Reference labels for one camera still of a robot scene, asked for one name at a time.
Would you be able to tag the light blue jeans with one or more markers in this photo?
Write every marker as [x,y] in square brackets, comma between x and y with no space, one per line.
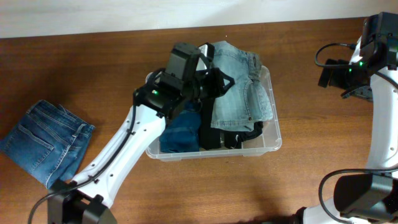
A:
[246,102]

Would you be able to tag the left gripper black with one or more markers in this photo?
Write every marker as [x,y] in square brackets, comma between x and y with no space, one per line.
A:
[216,82]

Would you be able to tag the teal blue garment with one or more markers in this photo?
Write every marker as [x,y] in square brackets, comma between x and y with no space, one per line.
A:
[181,135]

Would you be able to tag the dark blue folded jeans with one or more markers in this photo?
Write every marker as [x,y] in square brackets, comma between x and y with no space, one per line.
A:
[49,142]

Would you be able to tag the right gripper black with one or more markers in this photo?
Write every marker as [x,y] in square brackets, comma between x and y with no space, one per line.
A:
[335,78]

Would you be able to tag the black garment with logo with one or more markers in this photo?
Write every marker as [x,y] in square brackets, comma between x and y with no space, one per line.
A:
[213,138]

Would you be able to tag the clear plastic storage container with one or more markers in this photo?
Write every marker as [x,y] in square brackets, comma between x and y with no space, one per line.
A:
[270,140]

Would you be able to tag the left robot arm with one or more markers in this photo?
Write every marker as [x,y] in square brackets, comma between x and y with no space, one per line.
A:
[188,76]

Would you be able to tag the black garment taped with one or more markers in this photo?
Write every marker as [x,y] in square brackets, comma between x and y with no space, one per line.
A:
[249,135]

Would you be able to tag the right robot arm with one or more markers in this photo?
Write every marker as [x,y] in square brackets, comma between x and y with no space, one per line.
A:
[367,195]

